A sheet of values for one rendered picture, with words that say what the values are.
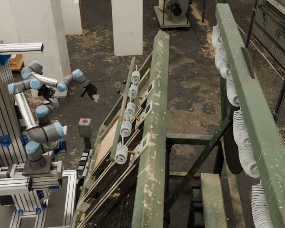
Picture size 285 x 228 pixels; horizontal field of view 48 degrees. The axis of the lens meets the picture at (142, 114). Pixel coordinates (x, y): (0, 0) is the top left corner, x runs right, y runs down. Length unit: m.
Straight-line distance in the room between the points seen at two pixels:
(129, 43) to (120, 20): 0.51
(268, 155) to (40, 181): 2.17
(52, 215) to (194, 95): 3.13
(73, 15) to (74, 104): 2.88
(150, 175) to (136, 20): 5.19
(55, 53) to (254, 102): 3.95
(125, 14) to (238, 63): 4.68
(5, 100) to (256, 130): 1.94
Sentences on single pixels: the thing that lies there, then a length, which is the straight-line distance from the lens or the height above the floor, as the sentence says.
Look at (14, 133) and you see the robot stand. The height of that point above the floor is 1.30.
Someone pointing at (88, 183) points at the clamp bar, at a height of 0.97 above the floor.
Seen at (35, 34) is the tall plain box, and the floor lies 1.16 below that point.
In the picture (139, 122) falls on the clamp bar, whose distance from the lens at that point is 1.97.
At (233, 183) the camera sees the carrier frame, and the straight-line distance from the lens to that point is 3.12.
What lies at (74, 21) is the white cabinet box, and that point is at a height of 0.30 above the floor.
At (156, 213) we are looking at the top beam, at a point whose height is 1.93.
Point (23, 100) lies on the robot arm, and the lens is 2.45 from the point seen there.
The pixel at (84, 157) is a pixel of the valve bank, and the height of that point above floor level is 0.76.
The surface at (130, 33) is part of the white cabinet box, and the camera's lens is 6.57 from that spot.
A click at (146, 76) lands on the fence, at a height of 1.66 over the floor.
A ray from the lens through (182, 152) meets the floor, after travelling 4.45.
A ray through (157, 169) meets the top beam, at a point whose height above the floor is 1.93.
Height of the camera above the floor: 3.08
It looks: 37 degrees down
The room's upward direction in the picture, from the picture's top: straight up
